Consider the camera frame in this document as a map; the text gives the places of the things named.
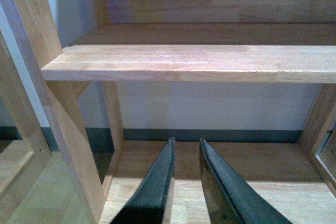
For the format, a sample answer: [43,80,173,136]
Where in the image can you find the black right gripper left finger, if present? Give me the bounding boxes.
[111,137,175,223]

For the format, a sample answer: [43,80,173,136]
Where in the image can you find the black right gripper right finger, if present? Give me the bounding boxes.
[199,138,291,223]

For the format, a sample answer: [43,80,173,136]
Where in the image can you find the light wooden shelf unit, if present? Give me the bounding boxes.
[1,0,335,223]

